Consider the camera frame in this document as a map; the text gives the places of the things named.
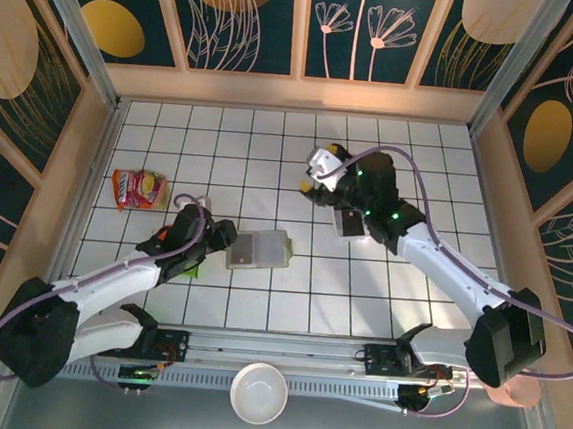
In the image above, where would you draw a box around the silver VIP card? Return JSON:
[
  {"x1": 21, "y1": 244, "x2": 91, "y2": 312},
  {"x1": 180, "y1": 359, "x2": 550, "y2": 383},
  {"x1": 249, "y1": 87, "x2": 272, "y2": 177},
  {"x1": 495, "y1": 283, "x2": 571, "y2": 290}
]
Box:
[{"x1": 226, "y1": 231, "x2": 261, "y2": 272}]

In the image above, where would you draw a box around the white card tray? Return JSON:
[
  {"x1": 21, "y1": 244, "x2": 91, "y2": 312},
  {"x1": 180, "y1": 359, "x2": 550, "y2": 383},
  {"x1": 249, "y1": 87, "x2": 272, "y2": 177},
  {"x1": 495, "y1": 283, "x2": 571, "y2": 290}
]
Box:
[{"x1": 329, "y1": 204, "x2": 372, "y2": 249}]

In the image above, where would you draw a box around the black card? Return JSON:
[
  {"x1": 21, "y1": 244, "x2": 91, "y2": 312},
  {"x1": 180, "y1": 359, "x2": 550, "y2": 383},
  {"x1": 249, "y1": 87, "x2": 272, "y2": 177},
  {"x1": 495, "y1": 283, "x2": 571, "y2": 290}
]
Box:
[{"x1": 340, "y1": 208, "x2": 367, "y2": 238}]

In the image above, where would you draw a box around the flat green piece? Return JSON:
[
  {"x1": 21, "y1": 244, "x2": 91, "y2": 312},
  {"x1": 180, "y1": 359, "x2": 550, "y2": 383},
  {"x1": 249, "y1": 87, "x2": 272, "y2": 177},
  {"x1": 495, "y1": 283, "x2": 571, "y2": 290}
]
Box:
[{"x1": 175, "y1": 259, "x2": 204, "y2": 282}]

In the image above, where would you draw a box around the orange snack packet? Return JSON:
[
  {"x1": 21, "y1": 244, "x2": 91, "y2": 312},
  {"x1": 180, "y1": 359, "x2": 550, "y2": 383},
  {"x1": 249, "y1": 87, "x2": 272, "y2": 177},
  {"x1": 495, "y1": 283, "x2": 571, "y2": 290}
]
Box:
[{"x1": 108, "y1": 166, "x2": 174, "y2": 217}]

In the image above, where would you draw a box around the black controller board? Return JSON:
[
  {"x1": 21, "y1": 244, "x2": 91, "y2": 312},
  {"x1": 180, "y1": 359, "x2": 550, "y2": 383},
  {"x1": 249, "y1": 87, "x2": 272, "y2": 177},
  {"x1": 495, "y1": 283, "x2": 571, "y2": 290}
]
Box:
[
  {"x1": 116, "y1": 360, "x2": 160, "y2": 396},
  {"x1": 396, "y1": 379, "x2": 455, "y2": 420}
]

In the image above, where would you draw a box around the white bowl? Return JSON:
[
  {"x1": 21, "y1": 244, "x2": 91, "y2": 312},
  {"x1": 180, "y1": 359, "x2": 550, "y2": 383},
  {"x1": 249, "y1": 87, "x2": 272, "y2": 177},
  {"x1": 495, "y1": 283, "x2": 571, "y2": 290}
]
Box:
[{"x1": 226, "y1": 359, "x2": 291, "y2": 429}]

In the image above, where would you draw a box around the pink plastic cup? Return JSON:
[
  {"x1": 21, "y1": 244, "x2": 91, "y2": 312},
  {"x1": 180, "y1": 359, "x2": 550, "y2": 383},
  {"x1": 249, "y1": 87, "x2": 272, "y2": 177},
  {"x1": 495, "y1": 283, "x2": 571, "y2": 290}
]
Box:
[{"x1": 484, "y1": 377, "x2": 543, "y2": 411}]

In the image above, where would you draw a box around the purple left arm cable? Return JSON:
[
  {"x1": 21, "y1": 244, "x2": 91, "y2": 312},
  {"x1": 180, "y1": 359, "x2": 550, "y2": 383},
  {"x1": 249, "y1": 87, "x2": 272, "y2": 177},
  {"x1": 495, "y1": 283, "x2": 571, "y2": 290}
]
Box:
[{"x1": 0, "y1": 176, "x2": 209, "y2": 399}]

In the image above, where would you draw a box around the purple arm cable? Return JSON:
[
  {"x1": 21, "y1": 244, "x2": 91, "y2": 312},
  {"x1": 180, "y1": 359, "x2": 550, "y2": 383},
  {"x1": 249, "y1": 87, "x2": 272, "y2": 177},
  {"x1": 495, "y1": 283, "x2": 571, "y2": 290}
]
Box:
[
  {"x1": 0, "y1": 176, "x2": 209, "y2": 399},
  {"x1": 297, "y1": 140, "x2": 573, "y2": 429}
]

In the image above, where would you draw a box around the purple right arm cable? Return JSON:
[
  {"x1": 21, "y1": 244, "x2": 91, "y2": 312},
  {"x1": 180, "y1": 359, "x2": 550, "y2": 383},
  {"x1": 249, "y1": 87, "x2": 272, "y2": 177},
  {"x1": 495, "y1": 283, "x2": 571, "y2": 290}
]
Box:
[{"x1": 297, "y1": 140, "x2": 573, "y2": 429}]

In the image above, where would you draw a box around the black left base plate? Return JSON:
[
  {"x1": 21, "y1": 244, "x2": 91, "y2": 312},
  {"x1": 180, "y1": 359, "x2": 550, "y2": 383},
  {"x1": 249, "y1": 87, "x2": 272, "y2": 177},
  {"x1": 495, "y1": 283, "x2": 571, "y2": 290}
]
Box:
[{"x1": 150, "y1": 326, "x2": 192, "y2": 364}]

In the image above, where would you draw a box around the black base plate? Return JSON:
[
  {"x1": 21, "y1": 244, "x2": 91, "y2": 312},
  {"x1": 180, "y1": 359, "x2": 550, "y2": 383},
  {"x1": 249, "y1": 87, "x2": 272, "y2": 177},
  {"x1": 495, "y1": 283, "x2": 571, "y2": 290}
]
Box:
[
  {"x1": 150, "y1": 326, "x2": 192, "y2": 364},
  {"x1": 361, "y1": 342, "x2": 456, "y2": 384}
]

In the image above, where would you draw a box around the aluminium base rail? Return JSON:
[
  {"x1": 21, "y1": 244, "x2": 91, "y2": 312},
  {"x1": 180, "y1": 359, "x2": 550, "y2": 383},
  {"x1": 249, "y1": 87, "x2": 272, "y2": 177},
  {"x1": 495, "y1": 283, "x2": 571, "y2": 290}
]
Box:
[{"x1": 3, "y1": 306, "x2": 551, "y2": 399}]

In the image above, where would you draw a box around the grey slotted cable duct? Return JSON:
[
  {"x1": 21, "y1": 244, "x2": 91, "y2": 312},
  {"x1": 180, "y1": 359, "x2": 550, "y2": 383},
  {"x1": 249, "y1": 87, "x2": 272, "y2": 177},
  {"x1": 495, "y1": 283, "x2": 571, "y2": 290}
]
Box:
[{"x1": 60, "y1": 354, "x2": 403, "y2": 411}]

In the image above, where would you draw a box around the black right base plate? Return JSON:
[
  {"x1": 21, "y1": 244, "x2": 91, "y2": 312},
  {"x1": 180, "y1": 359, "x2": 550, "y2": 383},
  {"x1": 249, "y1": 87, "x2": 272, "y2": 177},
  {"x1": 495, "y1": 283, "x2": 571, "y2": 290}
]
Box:
[{"x1": 361, "y1": 342, "x2": 456, "y2": 384}]

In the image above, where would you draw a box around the aluminium corner post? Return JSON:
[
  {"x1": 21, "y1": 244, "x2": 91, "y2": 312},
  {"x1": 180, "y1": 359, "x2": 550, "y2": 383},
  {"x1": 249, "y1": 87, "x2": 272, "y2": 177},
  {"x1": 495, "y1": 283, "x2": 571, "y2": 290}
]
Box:
[
  {"x1": 466, "y1": 0, "x2": 570, "y2": 144},
  {"x1": 14, "y1": 0, "x2": 132, "y2": 111}
]

